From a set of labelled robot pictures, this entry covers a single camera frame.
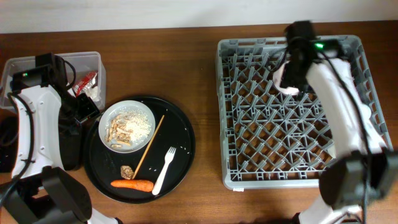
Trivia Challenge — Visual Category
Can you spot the pink bowl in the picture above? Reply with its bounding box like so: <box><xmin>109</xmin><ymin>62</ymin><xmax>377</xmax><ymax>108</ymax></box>
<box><xmin>272</xmin><ymin>61</ymin><xmax>299</xmax><ymax>96</ymax></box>

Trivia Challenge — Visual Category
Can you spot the white tissue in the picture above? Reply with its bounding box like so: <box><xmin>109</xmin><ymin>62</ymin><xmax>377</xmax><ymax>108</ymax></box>
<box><xmin>85</xmin><ymin>86</ymin><xmax>101</xmax><ymax>101</ymax></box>

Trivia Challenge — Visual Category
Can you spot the red snack wrapper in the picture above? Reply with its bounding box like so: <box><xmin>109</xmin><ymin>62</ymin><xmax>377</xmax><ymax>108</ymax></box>
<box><xmin>73</xmin><ymin>71</ymin><xmax>98</xmax><ymax>96</ymax></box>

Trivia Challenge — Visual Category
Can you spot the small white cup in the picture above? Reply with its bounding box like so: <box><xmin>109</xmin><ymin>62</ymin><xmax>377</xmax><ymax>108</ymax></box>
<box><xmin>327</xmin><ymin>145</ymin><xmax>336</xmax><ymax>159</ymax></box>

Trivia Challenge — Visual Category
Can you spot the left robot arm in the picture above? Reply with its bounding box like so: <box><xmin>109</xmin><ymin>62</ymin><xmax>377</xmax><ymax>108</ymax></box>
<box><xmin>1</xmin><ymin>52</ymin><xmax>115</xmax><ymax>223</ymax></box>

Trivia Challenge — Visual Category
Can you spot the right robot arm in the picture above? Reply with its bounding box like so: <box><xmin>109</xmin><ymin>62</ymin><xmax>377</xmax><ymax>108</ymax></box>
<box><xmin>273</xmin><ymin>21</ymin><xmax>397</xmax><ymax>223</ymax></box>

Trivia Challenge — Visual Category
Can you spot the grey dishwasher rack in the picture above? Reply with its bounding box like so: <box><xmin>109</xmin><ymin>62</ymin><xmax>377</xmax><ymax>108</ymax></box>
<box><xmin>215</xmin><ymin>34</ymin><xmax>394</xmax><ymax>190</ymax></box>

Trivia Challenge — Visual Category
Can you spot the black bin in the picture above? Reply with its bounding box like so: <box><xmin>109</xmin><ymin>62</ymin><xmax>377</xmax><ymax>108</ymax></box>
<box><xmin>1</xmin><ymin>116</ymin><xmax>83</xmax><ymax>173</ymax></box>

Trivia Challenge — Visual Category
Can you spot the clear plastic bin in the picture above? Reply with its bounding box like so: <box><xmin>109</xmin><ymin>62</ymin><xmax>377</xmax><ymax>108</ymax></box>
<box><xmin>1</xmin><ymin>52</ymin><xmax>106</xmax><ymax>113</ymax></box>

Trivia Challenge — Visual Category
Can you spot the peanut shells pile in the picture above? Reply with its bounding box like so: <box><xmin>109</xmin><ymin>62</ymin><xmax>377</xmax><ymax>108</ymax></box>
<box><xmin>104</xmin><ymin>114</ymin><xmax>132</xmax><ymax>148</ymax></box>

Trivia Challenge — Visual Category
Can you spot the grey plate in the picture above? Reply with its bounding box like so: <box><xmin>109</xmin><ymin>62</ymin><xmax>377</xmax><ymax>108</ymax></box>
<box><xmin>98</xmin><ymin>100</ymin><xmax>156</xmax><ymax>154</ymax></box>

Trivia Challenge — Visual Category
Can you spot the round black tray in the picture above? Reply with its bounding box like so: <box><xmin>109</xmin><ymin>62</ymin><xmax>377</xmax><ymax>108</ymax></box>
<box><xmin>83</xmin><ymin>96</ymin><xmax>195</xmax><ymax>203</ymax></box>

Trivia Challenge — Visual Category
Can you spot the brown walnut shell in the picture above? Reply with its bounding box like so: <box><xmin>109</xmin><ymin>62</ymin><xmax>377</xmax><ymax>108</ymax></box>
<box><xmin>121</xmin><ymin>166</ymin><xmax>134</xmax><ymax>180</ymax></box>

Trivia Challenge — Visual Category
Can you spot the wooden chopstick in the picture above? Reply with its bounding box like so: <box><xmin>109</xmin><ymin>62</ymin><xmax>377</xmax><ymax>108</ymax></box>
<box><xmin>132</xmin><ymin>115</ymin><xmax>165</xmax><ymax>180</ymax></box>

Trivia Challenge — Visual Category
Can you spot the orange carrot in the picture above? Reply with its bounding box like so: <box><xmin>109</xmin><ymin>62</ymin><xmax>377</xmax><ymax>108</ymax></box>
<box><xmin>111</xmin><ymin>179</ymin><xmax>154</xmax><ymax>192</ymax></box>

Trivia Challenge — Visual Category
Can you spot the white plastic fork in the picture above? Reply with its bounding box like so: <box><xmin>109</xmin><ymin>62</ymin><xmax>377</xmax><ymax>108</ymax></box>
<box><xmin>152</xmin><ymin>147</ymin><xmax>177</xmax><ymax>195</ymax></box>

